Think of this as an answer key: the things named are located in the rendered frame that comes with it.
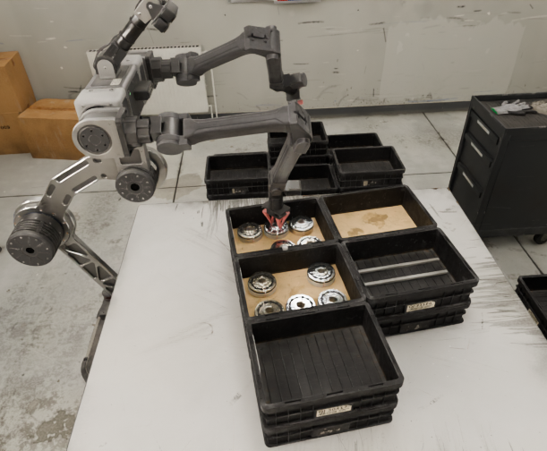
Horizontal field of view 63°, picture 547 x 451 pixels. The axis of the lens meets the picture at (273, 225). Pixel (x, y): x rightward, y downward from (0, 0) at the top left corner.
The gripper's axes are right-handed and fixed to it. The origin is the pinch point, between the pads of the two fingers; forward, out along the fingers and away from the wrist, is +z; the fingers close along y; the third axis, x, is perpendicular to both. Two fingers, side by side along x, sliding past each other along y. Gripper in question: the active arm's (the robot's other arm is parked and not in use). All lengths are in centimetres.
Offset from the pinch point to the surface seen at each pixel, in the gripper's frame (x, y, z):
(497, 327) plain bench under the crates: -22, -87, 16
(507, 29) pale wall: -361, 32, 11
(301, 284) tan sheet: 16.9, -26.9, 3.9
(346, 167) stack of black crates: -108, 35, 39
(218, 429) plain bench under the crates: 71, -38, 17
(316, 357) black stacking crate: 38, -50, 4
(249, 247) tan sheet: 14.5, 1.8, 4.2
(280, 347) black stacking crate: 43, -39, 4
